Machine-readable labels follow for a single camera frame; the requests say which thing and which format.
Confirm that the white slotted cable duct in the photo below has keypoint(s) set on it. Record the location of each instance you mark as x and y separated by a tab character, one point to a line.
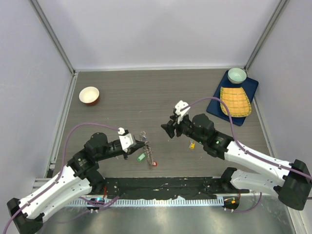
179	202

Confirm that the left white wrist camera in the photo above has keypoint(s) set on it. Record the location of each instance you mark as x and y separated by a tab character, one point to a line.
127	140

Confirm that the yellow key tag with key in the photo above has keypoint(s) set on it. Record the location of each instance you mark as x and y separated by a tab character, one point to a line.
192	144

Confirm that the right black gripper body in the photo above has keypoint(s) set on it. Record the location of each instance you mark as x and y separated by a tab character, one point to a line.
185	126

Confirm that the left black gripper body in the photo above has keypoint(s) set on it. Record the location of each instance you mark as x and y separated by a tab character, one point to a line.
115	151

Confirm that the green key tag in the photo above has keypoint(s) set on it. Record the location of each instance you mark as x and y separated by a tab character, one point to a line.
141	157

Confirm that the large silver keyring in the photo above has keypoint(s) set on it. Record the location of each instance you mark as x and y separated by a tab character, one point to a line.
147	149

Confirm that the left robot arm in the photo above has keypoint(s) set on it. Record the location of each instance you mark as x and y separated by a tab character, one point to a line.
78	177

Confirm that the yellow woven bamboo plate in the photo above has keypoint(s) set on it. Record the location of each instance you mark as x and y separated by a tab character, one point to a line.
236	101

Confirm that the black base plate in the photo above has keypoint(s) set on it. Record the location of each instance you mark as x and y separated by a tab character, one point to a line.
165	188

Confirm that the light green bowl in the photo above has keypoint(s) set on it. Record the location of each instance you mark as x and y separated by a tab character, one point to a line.
236	75

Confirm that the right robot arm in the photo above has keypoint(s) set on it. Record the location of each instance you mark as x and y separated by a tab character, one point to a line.
290	182

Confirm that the red bowl white inside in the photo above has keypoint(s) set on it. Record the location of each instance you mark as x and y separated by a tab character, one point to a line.
89	95

